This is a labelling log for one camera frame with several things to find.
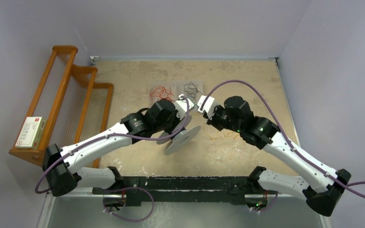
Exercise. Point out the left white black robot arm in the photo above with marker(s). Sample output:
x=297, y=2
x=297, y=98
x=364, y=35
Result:
x=64, y=167

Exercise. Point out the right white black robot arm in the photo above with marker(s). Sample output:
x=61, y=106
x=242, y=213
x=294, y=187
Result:
x=319, y=185

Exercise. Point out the clear plastic compartment tray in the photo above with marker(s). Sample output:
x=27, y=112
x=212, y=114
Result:
x=192, y=89

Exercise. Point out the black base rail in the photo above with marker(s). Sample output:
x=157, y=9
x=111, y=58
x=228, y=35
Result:
x=236, y=190

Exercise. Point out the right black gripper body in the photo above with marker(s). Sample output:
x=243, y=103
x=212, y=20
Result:
x=220, y=120

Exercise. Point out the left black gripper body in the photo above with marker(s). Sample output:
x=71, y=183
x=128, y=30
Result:
x=169, y=126

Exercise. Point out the grey cable spool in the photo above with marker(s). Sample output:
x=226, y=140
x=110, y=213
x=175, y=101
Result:
x=179, y=140

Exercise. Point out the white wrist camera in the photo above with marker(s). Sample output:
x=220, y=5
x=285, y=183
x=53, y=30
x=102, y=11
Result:
x=207, y=108
x=183, y=105

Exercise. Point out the white red cardboard box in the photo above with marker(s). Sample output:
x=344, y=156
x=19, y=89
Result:
x=31, y=133

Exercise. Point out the orange wooden rack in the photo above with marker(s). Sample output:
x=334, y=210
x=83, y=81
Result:
x=73, y=103

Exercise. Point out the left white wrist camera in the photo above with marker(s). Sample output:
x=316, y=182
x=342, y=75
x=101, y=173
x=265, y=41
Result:
x=183, y=105

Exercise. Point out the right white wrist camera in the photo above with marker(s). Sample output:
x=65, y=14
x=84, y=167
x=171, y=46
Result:
x=207, y=108

